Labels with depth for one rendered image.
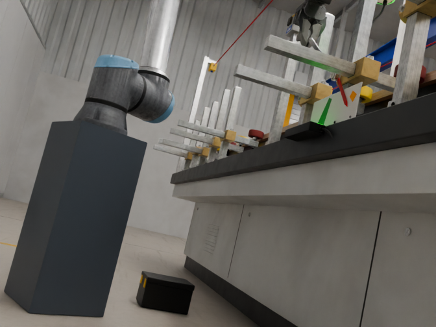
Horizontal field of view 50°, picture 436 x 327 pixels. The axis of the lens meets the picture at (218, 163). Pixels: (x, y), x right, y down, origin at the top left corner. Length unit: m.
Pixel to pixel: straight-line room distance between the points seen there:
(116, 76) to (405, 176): 1.02
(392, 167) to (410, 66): 0.22
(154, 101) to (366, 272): 0.94
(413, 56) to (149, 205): 8.02
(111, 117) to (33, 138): 7.52
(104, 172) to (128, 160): 0.10
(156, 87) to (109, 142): 0.32
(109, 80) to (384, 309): 1.10
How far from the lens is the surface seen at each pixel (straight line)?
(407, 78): 1.08
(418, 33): 1.12
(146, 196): 8.89
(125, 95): 1.65
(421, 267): 1.23
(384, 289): 1.33
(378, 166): 1.09
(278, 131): 1.74
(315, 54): 1.23
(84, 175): 1.53
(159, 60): 1.83
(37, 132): 9.11
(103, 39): 9.45
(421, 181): 0.96
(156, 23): 1.88
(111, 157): 1.56
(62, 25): 9.59
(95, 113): 1.62
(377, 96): 1.56
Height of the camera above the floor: 0.38
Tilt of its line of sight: 7 degrees up
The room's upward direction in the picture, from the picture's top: 13 degrees clockwise
